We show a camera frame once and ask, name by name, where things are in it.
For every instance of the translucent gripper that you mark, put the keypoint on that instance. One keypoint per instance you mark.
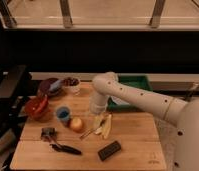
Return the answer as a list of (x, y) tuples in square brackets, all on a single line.
[(97, 120)]

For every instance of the black rectangular block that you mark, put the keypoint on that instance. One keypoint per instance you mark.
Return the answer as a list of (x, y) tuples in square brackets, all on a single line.
[(109, 150)]

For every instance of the black handled utensil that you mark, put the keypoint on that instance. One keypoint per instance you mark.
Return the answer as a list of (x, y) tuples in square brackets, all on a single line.
[(67, 149)]

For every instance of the small metal clip object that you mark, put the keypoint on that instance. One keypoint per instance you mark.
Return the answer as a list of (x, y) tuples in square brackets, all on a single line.
[(48, 133)]

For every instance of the green tray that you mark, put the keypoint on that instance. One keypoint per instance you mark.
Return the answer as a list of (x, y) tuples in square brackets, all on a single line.
[(137, 81)]

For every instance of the blue cup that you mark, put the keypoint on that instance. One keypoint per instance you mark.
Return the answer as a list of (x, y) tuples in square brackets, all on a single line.
[(63, 114)]

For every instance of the wooden cutting board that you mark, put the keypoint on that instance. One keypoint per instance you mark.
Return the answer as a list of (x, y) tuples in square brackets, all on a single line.
[(135, 131)]

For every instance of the red bowl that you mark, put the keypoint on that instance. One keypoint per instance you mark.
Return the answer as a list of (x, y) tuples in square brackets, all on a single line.
[(35, 107)]

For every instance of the blue sponge in bowl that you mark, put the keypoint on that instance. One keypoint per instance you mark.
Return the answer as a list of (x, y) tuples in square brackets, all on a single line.
[(55, 86)]

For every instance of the banana slices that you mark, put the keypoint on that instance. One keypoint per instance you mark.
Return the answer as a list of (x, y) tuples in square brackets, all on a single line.
[(105, 128)]

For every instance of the yellow apple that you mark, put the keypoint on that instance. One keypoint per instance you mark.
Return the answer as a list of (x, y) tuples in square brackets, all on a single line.
[(76, 124)]

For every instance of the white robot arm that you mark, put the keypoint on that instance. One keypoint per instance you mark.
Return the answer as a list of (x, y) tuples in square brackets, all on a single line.
[(182, 114)]

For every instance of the black equipment on left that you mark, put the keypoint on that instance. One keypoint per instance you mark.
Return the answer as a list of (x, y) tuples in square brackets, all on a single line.
[(13, 95)]

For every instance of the white bowl with food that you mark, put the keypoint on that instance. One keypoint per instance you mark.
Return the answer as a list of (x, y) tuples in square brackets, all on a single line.
[(71, 85)]

